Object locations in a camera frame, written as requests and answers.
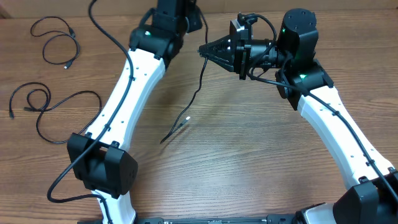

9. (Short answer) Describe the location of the thin black usb cable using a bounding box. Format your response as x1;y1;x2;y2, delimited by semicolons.
159;7;210;144

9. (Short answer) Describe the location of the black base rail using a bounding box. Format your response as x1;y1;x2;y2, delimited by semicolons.
77;214;312;224

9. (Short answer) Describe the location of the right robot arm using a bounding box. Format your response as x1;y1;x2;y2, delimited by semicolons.
198;8;397;223

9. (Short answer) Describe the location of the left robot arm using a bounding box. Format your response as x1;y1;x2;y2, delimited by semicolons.
67;1;202;223

